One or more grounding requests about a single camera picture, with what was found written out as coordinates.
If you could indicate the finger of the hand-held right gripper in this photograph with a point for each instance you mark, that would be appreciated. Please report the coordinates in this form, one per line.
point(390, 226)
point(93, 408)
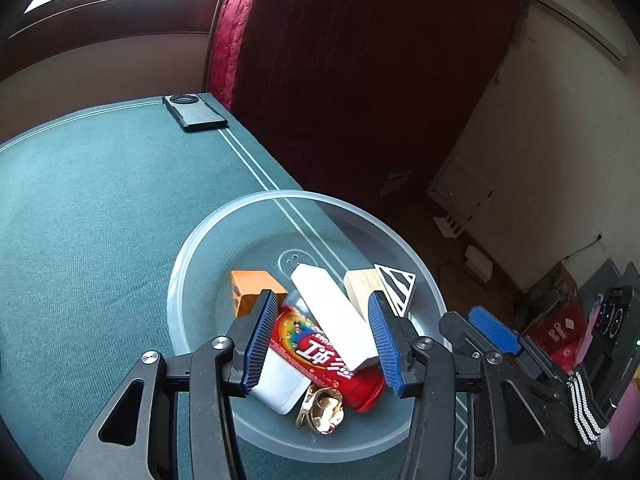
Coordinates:
point(457, 327)
point(492, 327)

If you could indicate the green table mat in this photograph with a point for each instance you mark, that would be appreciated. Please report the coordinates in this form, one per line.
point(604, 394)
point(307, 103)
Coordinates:
point(100, 210)

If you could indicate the light wooden block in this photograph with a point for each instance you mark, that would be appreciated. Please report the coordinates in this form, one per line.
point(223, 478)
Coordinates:
point(362, 285)

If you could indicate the black smartphone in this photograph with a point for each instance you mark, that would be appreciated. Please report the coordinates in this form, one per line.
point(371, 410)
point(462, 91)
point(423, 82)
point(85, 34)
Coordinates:
point(195, 112)

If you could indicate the wall outlet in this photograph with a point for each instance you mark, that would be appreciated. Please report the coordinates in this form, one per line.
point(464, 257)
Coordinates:
point(600, 240)

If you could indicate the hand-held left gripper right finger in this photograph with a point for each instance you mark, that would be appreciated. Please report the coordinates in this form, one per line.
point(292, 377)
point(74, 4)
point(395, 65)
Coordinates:
point(385, 345)

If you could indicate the striped triangular block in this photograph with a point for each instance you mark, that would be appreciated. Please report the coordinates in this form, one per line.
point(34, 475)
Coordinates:
point(397, 285)

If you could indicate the clear plastic bowl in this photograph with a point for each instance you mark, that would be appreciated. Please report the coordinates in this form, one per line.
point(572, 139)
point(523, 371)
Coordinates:
point(225, 240)

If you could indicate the white bracket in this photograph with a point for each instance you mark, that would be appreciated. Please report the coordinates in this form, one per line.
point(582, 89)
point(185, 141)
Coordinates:
point(450, 226)

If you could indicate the orange block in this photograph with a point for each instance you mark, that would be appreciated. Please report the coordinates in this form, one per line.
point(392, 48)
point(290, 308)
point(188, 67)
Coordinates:
point(250, 285)

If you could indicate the small white box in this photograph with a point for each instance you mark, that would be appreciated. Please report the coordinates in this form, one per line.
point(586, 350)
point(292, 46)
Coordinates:
point(478, 262)

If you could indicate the pink cloth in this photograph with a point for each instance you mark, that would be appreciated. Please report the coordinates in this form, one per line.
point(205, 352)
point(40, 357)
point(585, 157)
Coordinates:
point(622, 432)

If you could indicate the red quilted curtain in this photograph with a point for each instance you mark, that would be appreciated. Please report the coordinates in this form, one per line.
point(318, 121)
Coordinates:
point(350, 60)

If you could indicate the white panel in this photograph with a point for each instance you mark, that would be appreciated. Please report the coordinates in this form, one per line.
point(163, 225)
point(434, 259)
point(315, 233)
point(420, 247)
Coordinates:
point(460, 192)

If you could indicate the red cardboard box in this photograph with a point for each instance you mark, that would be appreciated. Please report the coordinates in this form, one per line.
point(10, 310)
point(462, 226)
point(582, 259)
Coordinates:
point(555, 332)

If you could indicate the red can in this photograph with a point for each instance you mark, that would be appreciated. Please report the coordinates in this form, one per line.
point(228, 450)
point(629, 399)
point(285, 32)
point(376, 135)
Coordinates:
point(310, 355)

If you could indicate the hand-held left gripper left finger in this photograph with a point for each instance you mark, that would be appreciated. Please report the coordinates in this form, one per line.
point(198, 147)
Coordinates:
point(260, 345)

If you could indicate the green and white block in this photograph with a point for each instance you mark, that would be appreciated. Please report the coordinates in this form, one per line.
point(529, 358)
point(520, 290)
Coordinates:
point(282, 385)

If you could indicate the white air conditioner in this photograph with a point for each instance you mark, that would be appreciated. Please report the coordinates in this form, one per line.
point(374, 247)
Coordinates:
point(580, 17)

